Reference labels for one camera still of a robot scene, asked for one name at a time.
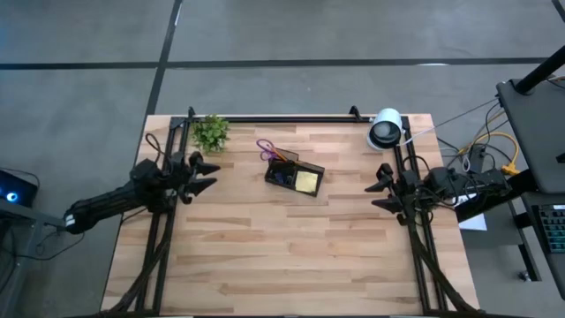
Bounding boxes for small green artificial plant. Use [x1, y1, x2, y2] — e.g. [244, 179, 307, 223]
[190, 113, 231, 154]

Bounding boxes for black desk pole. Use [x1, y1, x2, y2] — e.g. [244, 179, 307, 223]
[514, 45, 565, 95]

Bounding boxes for black computer with blue light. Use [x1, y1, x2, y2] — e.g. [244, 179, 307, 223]
[0, 169, 40, 208]

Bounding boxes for black side desk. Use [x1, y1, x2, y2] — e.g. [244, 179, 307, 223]
[496, 78, 565, 195]

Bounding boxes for purple handled scissors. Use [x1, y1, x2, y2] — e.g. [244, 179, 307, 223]
[255, 138, 280, 163]

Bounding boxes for white round camera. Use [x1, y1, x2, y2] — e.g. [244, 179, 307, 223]
[365, 107, 406, 152]

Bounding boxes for black keyboard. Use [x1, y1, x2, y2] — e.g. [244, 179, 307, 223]
[535, 203, 565, 254]

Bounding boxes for yellow sticky note pad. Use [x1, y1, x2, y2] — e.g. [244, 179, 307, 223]
[294, 170, 320, 194]

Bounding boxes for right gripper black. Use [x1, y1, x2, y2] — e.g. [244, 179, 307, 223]
[365, 170, 420, 226]

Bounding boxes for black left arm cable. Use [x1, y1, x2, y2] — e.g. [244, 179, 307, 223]
[144, 132, 165, 167]

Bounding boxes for yellow cable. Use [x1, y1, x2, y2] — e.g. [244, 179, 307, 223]
[458, 131, 521, 177]

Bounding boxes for white lamp cable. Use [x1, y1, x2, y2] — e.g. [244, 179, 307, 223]
[396, 125, 439, 147]

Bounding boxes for black power adapter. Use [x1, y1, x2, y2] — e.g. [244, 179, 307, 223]
[468, 144, 486, 171]

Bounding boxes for black aluminium table frame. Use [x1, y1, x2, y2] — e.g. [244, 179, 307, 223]
[103, 105, 483, 318]

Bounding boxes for black mesh desk organizer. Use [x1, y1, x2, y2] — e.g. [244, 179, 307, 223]
[263, 148, 327, 198]

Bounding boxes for grey equipment stand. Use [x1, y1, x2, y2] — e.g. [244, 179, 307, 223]
[0, 198, 72, 318]

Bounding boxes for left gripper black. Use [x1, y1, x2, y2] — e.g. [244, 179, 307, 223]
[169, 150, 222, 205]

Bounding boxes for white paper sheet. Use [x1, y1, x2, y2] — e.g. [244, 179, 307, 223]
[456, 193, 489, 232]

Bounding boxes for grey cable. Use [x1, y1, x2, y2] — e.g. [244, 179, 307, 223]
[434, 97, 501, 133]

